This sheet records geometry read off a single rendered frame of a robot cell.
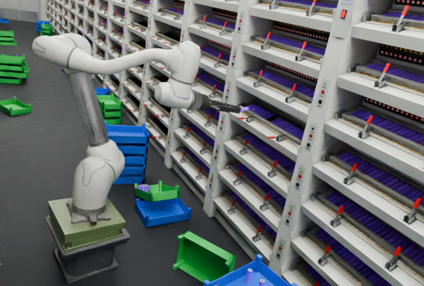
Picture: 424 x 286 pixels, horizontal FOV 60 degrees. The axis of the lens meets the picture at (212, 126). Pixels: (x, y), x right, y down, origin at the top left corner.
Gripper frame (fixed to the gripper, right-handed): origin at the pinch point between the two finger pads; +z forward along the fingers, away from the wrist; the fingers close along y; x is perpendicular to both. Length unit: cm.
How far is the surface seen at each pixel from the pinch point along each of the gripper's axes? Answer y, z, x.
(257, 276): -53, 0, 54
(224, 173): 26, 31, 47
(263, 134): -4.0, 21.2, 8.8
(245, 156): 8.7, 26.8, 27.1
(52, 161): 128, -46, 97
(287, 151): -23.1, 21.7, 9.9
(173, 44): 127, 21, -13
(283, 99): -10.5, 19.1, -12.1
